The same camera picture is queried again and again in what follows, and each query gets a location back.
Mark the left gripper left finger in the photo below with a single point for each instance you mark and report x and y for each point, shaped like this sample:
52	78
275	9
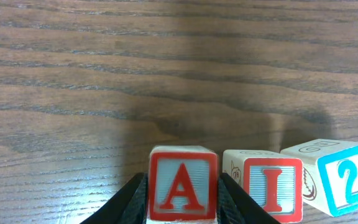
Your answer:
127	206

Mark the blue number 2 block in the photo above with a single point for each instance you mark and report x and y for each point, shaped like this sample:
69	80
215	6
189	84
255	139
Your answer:
330	174

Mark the red letter A block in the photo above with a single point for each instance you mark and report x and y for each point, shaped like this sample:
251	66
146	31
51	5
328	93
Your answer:
182	184

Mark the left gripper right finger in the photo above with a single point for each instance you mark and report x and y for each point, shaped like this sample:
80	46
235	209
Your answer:
235	206

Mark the red letter I block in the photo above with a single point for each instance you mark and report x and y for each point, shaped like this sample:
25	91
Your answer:
273	181

